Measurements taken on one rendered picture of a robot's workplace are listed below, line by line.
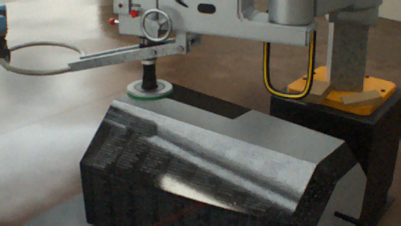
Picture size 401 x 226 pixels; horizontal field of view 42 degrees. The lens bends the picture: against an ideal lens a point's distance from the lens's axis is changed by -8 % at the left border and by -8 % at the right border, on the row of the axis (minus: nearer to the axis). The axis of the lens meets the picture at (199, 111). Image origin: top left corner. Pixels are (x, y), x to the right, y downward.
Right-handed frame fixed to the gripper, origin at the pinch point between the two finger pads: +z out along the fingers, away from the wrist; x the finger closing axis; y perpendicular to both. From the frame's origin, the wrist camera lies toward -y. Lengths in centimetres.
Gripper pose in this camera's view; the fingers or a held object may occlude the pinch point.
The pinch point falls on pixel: (3, 68)
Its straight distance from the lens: 305.5
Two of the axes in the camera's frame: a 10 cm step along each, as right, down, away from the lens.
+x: 9.9, 0.0, 1.5
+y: 1.3, 4.4, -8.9
